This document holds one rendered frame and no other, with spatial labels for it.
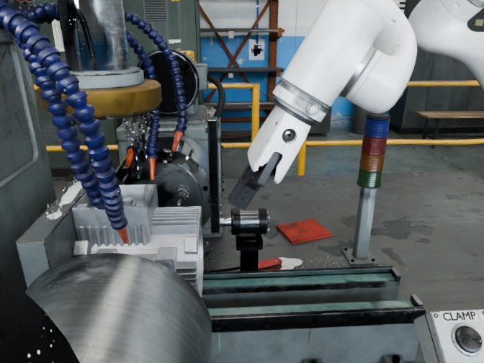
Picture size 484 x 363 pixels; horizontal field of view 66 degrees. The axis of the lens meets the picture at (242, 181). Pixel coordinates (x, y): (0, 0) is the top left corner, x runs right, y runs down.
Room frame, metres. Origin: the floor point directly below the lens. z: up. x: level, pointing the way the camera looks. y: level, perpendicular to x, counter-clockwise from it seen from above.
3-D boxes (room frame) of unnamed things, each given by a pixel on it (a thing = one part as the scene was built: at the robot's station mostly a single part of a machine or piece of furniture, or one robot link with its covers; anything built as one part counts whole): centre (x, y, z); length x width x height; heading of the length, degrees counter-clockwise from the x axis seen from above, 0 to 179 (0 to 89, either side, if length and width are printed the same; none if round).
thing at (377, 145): (0.93, -0.34, 1.14); 0.06 x 0.06 x 0.04
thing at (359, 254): (0.93, -0.34, 1.01); 0.08 x 0.08 x 0.42; 4
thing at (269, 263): (0.87, -0.07, 0.81); 0.09 x 0.03 x 0.02; 110
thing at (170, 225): (0.60, 0.18, 1.02); 0.20 x 0.19 x 0.19; 93
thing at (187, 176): (0.93, 0.20, 1.04); 0.41 x 0.25 x 0.25; 4
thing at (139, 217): (0.60, 0.22, 1.11); 0.12 x 0.11 x 0.07; 93
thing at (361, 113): (5.57, -1.84, 0.30); 0.39 x 0.39 x 0.60
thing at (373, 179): (0.93, -0.34, 1.05); 0.06 x 0.06 x 0.04
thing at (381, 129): (0.93, -0.34, 1.19); 0.06 x 0.06 x 0.04
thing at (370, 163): (0.93, -0.34, 1.10); 0.06 x 0.06 x 0.04
